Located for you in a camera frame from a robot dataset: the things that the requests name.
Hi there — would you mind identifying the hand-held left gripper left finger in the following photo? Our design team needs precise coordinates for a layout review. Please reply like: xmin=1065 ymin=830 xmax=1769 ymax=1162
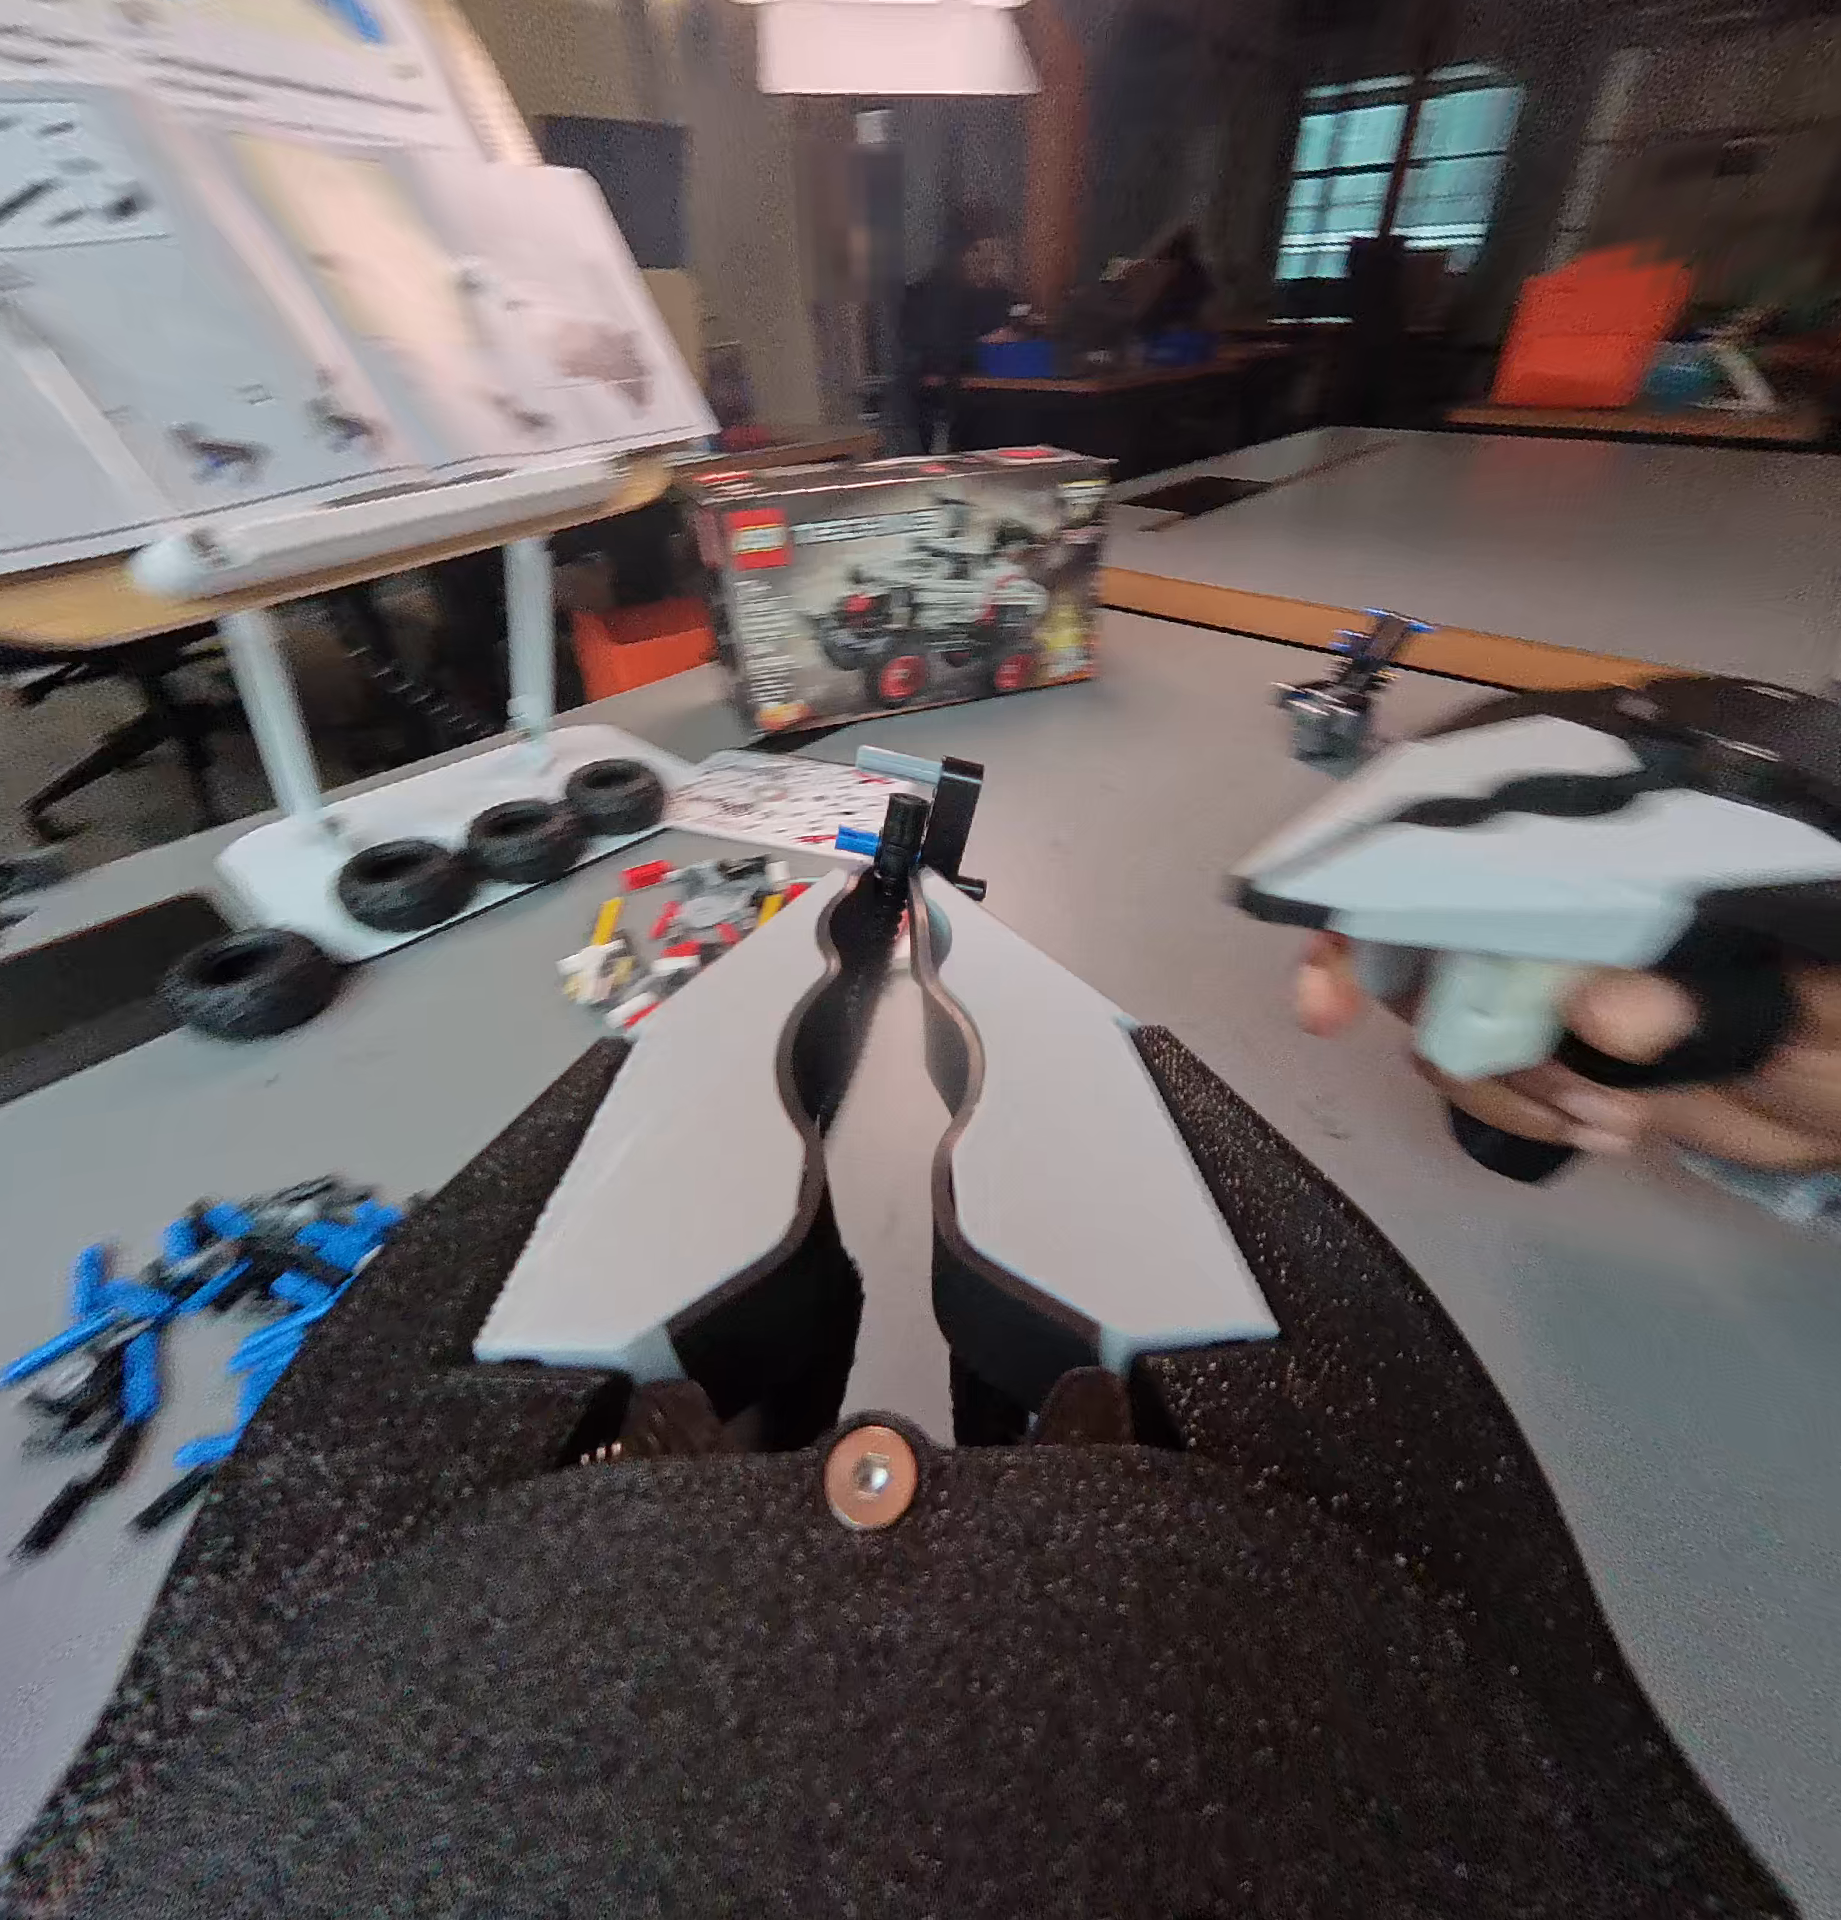
xmin=472 ymin=870 xmax=867 ymax=1434

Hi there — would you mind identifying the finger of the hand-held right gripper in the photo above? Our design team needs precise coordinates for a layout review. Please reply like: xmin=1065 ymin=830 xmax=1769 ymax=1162
xmin=1348 ymin=719 xmax=1649 ymax=826
xmin=1232 ymin=780 xmax=1841 ymax=969

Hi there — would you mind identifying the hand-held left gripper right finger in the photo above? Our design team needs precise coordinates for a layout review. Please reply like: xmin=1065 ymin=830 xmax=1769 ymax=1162
xmin=904 ymin=870 xmax=1286 ymax=1445

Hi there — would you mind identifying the black grey toy brick assembly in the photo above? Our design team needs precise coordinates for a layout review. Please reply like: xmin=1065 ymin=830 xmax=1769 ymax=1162
xmin=833 ymin=742 xmax=990 ymax=902

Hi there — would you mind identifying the person's right forearm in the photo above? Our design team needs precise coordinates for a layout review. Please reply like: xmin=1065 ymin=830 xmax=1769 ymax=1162
xmin=1720 ymin=1147 xmax=1841 ymax=1247

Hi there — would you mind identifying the grey desk with wooden edge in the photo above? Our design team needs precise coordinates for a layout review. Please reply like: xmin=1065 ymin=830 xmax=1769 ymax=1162
xmin=1097 ymin=424 xmax=1841 ymax=694

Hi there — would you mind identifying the person's right hand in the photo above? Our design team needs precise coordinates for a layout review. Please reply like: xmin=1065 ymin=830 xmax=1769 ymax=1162
xmin=1292 ymin=931 xmax=1841 ymax=1180

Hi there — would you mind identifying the grey toy brick subassembly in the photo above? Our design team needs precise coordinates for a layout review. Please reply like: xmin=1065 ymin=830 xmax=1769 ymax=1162
xmin=1273 ymin=606 xmax=1435 ymax=775

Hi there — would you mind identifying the pile of assorted toy bricks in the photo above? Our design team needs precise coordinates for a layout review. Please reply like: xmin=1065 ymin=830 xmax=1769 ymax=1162
xmin=557 ymin=856 xmax=820 ymax=1038

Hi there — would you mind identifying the black rubber toy tyre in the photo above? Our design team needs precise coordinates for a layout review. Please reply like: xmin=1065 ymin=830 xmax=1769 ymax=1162
xmin=470 ymin=800 xmax=589 ymax=886
xmin=564 ymin=760 xmax=667 ymax=837
xmin=339 ymin=840 xmax=477 ymax=933
xmin=163 ymin=931 xmax=346 ymax=1040

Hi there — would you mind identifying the pile of blue black pins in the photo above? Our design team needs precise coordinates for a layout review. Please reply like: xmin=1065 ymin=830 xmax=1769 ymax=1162
xmin=0 ymin=1176 xmax=411 ymax=1562

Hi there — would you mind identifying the white sticker sheet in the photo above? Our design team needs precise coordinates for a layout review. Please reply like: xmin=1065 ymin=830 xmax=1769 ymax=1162
xmin=663 ymin=751 xmax=921 ymax=856

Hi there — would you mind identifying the orange plastic object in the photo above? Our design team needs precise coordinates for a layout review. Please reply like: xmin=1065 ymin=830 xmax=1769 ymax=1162
xmin=1490 ymin=245 xmax=1699 ymax=411

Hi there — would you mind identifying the orange storage crate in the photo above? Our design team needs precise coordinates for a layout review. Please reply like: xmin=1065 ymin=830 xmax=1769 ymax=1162
xmin=568 ymin=599 xmax=717 ymax=706

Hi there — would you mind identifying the paned window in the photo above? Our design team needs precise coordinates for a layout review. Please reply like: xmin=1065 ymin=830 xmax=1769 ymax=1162
xmin=1273 ymin=66 xmax=1525 ymax=287

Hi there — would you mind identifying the white book stand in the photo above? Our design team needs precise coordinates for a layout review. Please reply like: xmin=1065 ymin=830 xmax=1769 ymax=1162
xmin=124 ymin=451 xmax=701 ymax=964

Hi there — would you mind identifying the toy truck cardboard box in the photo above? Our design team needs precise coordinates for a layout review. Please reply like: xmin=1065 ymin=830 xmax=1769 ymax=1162
xmin=687 ymin=446 xmax=1120 ymax=739

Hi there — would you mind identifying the round wooden table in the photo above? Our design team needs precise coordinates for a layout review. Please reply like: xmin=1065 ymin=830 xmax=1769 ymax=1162
xmin=0 ymin=465 xmax=670 ymax=647

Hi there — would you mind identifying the white ceiling light panel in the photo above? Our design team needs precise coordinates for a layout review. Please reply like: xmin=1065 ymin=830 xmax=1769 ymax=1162
xmin=753 ymin=0 xmax=1045 ymax=100

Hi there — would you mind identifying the building instruction booklet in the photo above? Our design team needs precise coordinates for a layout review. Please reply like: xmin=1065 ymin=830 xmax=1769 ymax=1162
xmin=0 ymin=0 xmax=717 ymax=587

